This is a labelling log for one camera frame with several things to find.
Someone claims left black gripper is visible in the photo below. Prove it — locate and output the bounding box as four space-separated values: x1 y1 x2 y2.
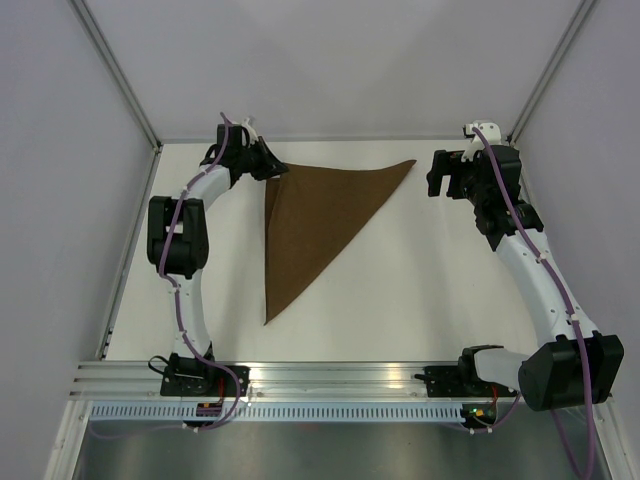
236 138 288 183

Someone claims brown cloth napkin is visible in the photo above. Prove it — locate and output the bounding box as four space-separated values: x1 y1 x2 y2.
264 160 416 323

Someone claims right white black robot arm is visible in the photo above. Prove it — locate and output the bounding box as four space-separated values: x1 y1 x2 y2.
426 145 624 411

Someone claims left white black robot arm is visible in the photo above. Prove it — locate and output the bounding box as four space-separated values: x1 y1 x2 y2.
146 119 288 396

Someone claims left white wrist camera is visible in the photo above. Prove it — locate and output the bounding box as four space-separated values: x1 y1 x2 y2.
240 116 260 148

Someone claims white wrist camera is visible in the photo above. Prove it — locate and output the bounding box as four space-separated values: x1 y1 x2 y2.
461 121 502 162
240 116 260 148

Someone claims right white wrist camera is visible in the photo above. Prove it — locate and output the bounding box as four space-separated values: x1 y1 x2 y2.
461 121 502 162

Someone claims left aluminium side rail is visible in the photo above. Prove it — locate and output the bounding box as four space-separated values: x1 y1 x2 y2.
97 144 162 360

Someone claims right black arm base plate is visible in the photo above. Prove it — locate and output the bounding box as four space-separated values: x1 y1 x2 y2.
413 365 516 398

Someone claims right aluminium frame post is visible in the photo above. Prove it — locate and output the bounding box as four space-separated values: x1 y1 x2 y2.
506 0 599 144

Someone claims aluminium frame post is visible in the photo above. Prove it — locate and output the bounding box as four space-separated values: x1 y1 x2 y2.
68 0 162 153
506 0 599 144

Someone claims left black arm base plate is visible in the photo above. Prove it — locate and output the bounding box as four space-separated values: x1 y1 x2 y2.
160 362 250 398

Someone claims left aluminium frame post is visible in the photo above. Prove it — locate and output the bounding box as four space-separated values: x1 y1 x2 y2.
68 0 162 153

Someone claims aluminium front rail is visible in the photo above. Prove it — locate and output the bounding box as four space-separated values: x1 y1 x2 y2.
65 361 492 403

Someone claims white slotted cable duct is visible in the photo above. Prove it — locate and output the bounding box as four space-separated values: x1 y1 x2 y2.
90 401 463 423

